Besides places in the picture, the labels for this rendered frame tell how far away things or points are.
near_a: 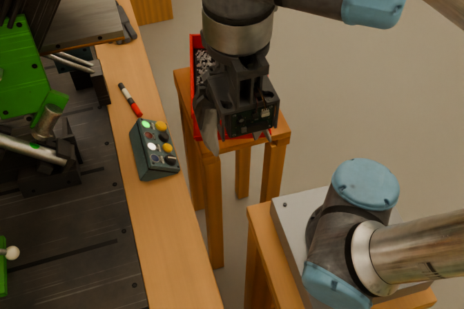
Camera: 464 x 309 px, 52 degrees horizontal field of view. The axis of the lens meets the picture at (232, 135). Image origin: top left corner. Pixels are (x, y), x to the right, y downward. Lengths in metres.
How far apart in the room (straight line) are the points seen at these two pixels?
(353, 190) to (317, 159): 1.46
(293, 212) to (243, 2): 0.68
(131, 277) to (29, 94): 0.43
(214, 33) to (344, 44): 2.41
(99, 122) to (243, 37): 0.82
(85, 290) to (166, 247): 0.18
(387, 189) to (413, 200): 1.42
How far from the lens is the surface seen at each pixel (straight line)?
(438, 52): 2.99
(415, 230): 0.71
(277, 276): 1.06
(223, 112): 0.54
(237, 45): 0.49
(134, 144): 1.17
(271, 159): 1.42
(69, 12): 1.23
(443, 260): 0.69
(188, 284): 1.00
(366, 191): 0.84
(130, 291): 1.02
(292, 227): 1.04
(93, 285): 1.04
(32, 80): 1.06
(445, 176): 2.41
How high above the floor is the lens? 1.83
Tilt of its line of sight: 52 degrees down
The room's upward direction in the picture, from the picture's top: straight up
